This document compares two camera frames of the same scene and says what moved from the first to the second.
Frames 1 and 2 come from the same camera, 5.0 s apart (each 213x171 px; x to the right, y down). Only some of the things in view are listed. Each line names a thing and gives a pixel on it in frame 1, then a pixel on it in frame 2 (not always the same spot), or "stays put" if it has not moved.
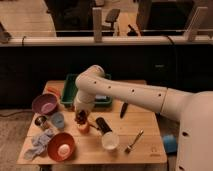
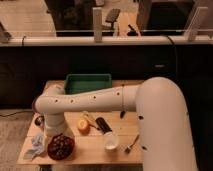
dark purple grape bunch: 81,116 to 60,147
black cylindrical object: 103,125 stays put
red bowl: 61,147 stays put
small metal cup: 40,121 stays put
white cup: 110,140 stays put
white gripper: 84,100 to 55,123
